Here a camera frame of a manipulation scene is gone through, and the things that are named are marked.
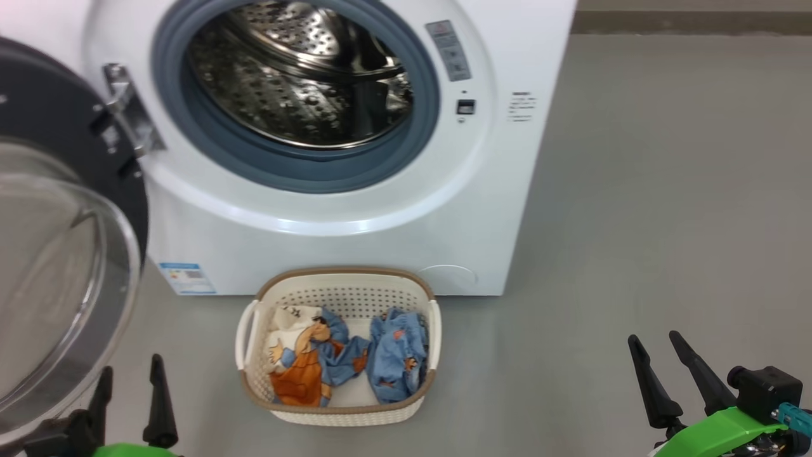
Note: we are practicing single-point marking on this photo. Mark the grey warning sticker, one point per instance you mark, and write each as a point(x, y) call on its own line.
point(449, 51)

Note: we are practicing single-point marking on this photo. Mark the cream perforated laundry basket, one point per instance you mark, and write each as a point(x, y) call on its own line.
point(342, 289)

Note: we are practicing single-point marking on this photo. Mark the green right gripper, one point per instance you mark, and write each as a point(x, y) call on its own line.
point(723, 435)

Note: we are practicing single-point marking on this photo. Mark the blue energy label sticker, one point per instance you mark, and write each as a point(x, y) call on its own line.
point(187, 279)

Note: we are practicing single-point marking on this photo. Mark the round white filter cover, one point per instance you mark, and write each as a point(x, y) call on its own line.
point(447, 279)

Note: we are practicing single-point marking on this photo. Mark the grey rubber door gasket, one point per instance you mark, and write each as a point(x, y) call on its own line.
point(426, 108)

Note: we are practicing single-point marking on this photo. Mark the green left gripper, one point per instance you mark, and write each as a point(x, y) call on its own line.
point(70, 441)

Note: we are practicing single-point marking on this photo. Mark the white front-load washing machine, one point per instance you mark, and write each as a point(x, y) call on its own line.
point(355, 254)

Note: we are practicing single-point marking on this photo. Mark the stainless steel washing machine drum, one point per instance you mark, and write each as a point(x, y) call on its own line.
point(285, 95)

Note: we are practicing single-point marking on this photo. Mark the blue patterned garment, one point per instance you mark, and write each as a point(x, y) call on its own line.
point(393, 355)

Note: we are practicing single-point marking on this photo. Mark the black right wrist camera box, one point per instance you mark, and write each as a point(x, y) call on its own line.
point(767, 390)

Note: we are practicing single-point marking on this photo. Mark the orange cartoon print garment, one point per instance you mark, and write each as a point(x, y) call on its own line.
point(298, 374)

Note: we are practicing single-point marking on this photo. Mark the dark round glass washer door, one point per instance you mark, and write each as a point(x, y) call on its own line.
point(38, 95)

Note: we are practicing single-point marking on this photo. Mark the metal door hinge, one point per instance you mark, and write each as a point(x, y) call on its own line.
point(130, 108)

